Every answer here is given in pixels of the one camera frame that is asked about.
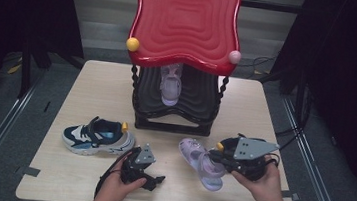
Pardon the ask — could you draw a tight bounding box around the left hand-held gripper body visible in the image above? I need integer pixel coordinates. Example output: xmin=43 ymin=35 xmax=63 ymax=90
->
xmin=118 ymin=140 xmax=160 ymax=191

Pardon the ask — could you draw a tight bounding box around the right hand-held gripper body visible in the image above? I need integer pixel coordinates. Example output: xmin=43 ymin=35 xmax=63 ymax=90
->
xmin=222 ymin=134 xmax=281 ymax=185

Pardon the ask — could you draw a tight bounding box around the purple translucent sandal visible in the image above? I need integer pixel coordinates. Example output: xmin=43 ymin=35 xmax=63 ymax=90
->
xmin=156 ymin=60 xmax=185 ymax=109
xmin=173 ymin=137 xmax=230 ymax=194

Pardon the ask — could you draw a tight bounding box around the red and black shoe rack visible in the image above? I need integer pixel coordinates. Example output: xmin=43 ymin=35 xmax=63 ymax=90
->
xmin=116 ymin=0 xmax=248 ymax=140

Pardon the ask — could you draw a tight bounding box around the person's left hand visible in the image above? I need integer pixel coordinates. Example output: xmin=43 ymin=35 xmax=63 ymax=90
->
xmin=93 ymin=153 xmax=150 ymax=201

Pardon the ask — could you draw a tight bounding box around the person's right hand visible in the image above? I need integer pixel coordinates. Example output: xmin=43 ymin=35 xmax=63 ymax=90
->
xmin=228 ymin=151 xmax=291 ymax=201

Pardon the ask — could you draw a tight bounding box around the grey tape piece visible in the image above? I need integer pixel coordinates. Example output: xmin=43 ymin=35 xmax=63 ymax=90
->
xmin=281 ymin=189 xmax=302 ymax=201
xmin=22 ymin=166 xmax=42 ymax=178

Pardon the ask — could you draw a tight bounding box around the black metal stand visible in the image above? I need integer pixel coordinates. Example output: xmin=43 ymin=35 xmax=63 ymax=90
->
xmin=253 ymin=63 xmax=319 ymax=131
xmin=15 ymin=35 xmax=87 ymax=105

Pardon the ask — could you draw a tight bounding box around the black tape strip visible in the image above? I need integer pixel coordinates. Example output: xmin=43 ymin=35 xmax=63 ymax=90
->
xmin=42 ymin=99 xmax=52 ymax=114

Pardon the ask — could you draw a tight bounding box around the dark curtain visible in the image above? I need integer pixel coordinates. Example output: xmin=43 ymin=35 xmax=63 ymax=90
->
xmin=255 ymin=0 xmax=357 ymax=201
xmin=0 ymin=0 xmax=91 ymax=133

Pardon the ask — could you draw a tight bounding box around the yellow floor marker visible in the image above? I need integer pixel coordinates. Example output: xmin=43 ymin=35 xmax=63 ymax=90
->
xmin=5 ymin=61 xmax=23 ymax=76

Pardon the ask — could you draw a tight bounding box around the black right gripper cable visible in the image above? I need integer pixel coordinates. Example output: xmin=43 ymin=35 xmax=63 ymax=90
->
xmin=263 ymin=152 xmax=281 ymax=168

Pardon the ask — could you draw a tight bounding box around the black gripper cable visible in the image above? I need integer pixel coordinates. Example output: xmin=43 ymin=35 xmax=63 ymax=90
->
xmin=93 ymin=144 xmax=136 ymax=201
xmin=263 ymin=152 xmax=281 ymax=168

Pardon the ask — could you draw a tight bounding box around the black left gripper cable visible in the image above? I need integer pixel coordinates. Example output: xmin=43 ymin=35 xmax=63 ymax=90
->
xmin=93 ymin=144 xmax=136 ymax=201

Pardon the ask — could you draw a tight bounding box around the black floor cable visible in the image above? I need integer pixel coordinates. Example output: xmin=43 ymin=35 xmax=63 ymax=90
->
xmin=236 ymin=50 xmax=280 ymax=74
xmin=273 ymin=122 xmax=307 ymax=154

